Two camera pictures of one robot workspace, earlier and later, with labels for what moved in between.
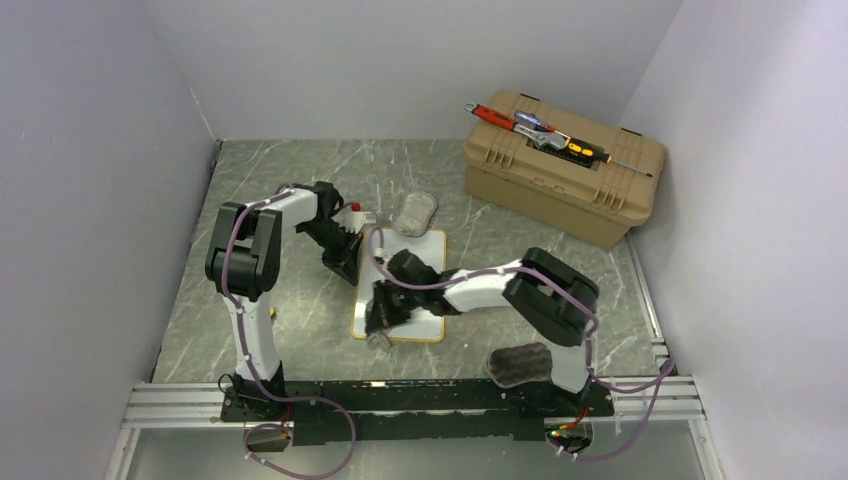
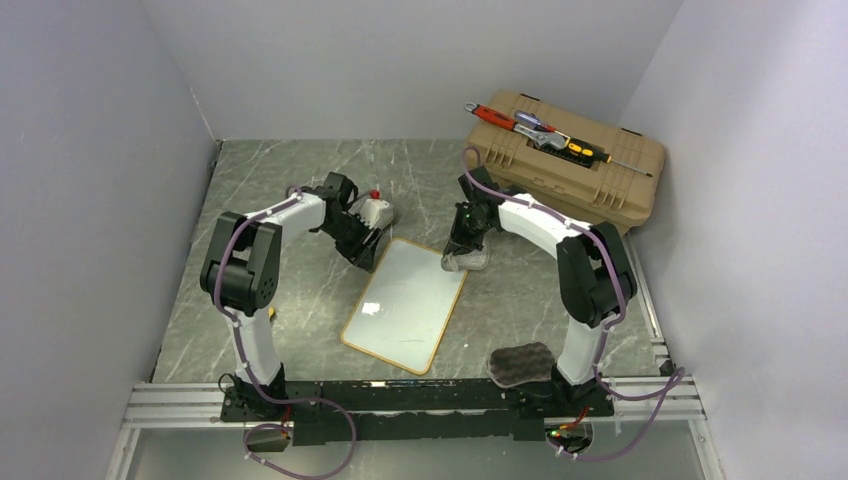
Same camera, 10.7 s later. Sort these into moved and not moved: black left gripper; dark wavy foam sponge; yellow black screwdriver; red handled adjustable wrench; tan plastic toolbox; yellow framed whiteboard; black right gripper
Moved: black right gripper; yellow framed whiteboard; black left gripper
Not moved: dark wavy foam sponge; yellow black screwdriver; red handled adjustable wrench; tan plastic toolbox
